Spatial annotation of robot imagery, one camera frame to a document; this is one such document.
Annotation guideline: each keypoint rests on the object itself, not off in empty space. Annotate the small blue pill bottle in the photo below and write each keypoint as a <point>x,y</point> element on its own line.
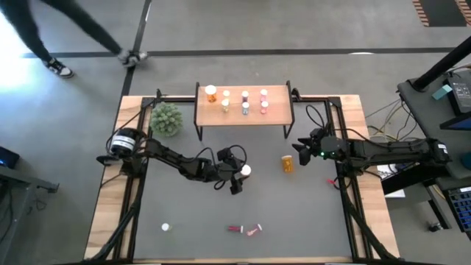
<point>245,108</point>

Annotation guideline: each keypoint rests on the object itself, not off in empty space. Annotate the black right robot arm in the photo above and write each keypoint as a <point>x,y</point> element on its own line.
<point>386,151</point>

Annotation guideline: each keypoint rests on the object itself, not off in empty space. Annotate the pink pill bottle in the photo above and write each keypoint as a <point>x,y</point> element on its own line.
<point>264,107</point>
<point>263,94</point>
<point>254,230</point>

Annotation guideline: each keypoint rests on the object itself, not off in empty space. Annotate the small wooden shelf table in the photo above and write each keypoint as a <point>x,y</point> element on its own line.
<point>228,119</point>

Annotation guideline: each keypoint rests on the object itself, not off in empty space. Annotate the red clamp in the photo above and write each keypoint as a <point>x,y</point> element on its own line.
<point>331,181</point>

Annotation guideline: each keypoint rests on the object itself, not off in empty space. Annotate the green succulent in patterned pot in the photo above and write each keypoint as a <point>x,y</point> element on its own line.
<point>166,119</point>

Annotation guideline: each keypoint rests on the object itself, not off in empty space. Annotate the black device with blue light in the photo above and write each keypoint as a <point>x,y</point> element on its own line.
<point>7,157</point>

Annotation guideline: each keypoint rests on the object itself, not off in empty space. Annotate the black hazard-striped floor mat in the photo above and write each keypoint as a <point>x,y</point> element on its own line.
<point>441,13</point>

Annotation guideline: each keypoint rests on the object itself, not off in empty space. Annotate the white paper sheet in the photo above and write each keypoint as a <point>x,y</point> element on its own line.
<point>395,193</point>

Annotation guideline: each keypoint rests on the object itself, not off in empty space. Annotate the backlit keyboard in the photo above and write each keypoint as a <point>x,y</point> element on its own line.
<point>460,210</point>

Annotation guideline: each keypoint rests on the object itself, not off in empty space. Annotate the black caster wheel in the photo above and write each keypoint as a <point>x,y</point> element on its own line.
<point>434,226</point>

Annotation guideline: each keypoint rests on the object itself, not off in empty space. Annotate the black stand post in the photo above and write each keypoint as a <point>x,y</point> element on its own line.
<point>441,66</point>

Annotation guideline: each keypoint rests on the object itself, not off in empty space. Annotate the black table frame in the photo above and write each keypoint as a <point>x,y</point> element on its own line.
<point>129,221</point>

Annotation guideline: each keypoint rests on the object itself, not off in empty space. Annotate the gray side table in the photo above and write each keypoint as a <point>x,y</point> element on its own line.
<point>423,117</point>

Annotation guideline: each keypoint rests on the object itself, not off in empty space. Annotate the black power adapter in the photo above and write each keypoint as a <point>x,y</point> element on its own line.
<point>460,94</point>

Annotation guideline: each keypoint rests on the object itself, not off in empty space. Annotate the red vial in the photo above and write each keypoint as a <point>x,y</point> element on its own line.
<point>236,229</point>

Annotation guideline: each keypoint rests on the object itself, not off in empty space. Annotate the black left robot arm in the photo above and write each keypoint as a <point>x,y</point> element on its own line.
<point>165,156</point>

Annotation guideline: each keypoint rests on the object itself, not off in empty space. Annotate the small yellow pill bottle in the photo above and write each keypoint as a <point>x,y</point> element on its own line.
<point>166,227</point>
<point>226,94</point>
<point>225,105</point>

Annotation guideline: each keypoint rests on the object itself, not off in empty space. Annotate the gray table mat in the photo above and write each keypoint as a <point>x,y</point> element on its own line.
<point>206,221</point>

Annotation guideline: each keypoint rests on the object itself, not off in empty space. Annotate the black tablet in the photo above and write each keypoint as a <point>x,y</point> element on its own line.
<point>458,124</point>

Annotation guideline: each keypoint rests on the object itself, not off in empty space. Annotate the teal box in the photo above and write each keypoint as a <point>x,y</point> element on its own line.
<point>442,92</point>

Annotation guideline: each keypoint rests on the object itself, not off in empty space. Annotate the black floor stand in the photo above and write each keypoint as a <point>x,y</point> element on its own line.
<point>22,180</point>

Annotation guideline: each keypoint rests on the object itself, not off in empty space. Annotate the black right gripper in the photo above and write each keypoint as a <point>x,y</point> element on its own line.
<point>329,149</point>

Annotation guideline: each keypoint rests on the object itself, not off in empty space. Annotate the large orange pill bottle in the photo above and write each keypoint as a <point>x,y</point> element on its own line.
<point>246,170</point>
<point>210,92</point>
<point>287,164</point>

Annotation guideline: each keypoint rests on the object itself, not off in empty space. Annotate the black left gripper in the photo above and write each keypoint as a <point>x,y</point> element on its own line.
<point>222,172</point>

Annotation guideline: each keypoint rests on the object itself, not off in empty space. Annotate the person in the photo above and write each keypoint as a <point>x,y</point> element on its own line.
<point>22,25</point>

